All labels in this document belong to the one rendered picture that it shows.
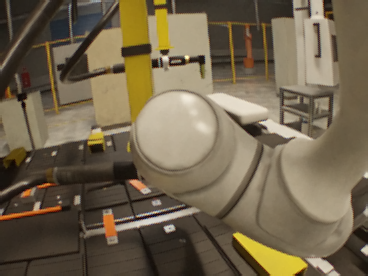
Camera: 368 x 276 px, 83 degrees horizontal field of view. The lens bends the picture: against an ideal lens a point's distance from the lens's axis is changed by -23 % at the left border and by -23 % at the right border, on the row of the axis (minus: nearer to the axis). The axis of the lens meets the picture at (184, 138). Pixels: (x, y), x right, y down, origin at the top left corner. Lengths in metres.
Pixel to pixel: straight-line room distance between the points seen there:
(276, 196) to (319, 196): 0.04
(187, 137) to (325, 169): 0.12
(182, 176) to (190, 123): 0.04
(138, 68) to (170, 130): 0.31
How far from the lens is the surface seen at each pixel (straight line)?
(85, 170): 0.60
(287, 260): 0.50
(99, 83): 4.92
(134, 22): 0.51
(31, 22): 0.35
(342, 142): 0.22
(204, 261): 0.53
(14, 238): 0.74
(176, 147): 0.21
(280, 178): 0.25
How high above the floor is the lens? 1.40
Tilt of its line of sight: 20 degrees down
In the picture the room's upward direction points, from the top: 5 degrees counter-clockwise
